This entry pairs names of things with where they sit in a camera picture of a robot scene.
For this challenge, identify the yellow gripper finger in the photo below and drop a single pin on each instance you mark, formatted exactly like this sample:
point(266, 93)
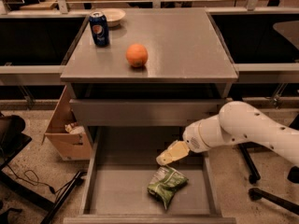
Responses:
point(176, 151)

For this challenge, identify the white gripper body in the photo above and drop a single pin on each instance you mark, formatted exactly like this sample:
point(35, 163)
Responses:
point(193, 139)

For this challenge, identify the green jalapeno chip bag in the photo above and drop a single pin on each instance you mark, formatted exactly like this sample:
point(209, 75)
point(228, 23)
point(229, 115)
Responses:
point(165, 183)

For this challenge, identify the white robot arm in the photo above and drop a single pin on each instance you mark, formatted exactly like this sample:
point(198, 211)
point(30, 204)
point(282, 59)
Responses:
point(236, 123)

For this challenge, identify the closed grey top drawer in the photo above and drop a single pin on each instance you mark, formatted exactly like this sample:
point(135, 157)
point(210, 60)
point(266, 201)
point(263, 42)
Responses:
point(97, 112)

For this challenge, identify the open grey middle drawer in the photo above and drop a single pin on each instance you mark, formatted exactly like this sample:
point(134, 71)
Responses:
point(121, 167)

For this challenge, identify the grey drawer cabinet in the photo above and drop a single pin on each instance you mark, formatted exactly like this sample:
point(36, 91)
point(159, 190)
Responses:
point(186, 61)

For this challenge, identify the black chair base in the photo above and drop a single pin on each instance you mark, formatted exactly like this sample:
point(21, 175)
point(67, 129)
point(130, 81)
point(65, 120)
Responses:
point(268, 173)

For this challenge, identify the orange fruit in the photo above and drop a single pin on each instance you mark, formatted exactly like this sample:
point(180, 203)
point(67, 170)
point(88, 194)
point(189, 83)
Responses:
point(137, 55)

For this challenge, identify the black stand leg left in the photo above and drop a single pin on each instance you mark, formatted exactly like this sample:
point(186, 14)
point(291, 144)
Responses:
point(63, 193)

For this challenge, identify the cardboard box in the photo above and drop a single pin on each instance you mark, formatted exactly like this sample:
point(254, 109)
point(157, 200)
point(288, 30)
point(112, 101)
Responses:
point(65, 135)

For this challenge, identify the white ceramic bowl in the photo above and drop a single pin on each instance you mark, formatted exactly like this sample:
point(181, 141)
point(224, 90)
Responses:
point(114, 16)

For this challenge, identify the blue pepsi can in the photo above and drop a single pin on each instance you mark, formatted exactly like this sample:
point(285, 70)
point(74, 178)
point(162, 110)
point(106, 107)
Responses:
point(99, 29)

